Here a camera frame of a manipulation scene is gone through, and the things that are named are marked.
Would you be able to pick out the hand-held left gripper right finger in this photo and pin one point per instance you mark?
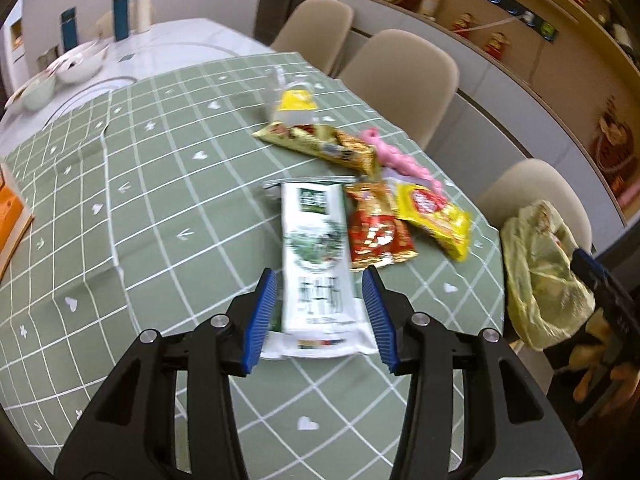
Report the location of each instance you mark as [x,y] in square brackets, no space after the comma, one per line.
[380,320]

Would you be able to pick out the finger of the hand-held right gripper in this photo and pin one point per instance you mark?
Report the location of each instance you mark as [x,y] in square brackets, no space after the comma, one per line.
[592,272]

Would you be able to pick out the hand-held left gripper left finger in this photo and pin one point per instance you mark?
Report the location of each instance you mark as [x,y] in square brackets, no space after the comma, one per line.
[260,315]

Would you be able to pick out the yellow plastic bin liner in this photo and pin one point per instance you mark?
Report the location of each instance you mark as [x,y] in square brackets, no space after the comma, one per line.
[540,285]

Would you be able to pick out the white green snack packet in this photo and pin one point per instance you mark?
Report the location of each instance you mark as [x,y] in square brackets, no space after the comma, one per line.
[315,260]

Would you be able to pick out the red gold snack wrapper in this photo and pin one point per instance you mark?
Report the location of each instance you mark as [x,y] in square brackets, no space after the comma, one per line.
[375,235]

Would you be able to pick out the yellow red snack wrapper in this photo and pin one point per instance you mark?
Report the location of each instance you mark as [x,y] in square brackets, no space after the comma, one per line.
[435,215]

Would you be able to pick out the gold brown bar wrapper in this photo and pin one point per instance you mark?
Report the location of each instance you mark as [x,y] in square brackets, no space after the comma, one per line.
[320,145]

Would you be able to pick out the person's right hand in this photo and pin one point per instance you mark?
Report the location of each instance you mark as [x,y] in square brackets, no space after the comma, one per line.
[600,330]

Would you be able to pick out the beige dining chair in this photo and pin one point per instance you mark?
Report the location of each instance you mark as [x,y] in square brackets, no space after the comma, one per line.
[530,185]
[310,25]
[400,75]

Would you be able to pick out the large brown monkey plush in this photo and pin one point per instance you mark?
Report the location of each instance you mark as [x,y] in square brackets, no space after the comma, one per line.
[615,145]

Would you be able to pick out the wooden shelf cabinet unit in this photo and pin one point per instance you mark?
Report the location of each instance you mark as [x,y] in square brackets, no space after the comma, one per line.
[550,125]

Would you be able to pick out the pink caterpillar toy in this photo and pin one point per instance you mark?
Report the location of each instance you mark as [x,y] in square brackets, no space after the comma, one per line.
[400,160]

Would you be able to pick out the small white yellow box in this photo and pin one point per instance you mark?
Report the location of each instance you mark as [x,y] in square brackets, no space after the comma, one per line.
[295,102]

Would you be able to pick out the green charger plug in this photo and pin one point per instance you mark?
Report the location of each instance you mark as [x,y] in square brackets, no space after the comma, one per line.
[548,31]

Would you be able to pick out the small monkey figurine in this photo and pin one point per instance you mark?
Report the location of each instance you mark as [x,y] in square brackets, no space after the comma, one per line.
[462,22]
[497,44]

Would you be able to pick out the white charger plug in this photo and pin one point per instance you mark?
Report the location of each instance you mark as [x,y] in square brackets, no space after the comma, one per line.
[527,17]

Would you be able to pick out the orange tissue pack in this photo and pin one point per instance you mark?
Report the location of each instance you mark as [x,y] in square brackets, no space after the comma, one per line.
[12,210]

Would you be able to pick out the black power strip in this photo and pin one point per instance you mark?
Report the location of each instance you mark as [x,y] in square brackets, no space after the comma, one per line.
[500,2]

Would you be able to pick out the white ceramic bowl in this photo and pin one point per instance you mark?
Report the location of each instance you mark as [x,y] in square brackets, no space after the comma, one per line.
[82,70]
[67,52]
[37,94]

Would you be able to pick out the white tumbler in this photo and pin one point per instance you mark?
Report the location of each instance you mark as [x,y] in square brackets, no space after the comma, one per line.
[430,2]

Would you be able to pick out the teal thermos bottle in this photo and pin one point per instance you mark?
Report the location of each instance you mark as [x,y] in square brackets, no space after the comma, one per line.
[120,15]

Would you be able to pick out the white thermos bottle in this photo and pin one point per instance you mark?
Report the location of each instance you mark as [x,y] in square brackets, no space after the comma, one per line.
[142,5]

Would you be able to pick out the metal cup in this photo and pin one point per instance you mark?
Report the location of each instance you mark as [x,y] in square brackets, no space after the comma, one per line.
[47,56]

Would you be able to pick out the dark blue thermos bottle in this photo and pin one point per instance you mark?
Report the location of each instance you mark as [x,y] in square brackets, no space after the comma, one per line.
[68,27]

